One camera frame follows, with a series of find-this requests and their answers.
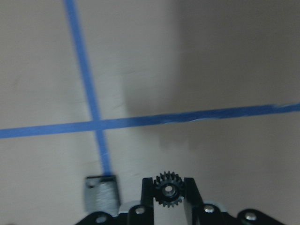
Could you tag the black bearing gear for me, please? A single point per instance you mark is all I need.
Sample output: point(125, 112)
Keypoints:
point(169, 189)

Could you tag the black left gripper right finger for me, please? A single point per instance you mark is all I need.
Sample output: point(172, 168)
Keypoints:
point(192, 201)

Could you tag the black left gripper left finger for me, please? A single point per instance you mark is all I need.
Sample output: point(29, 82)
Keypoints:
point(147, 202)

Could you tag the grey threaded metal part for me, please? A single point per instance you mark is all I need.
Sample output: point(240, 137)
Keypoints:
point(101, 194)

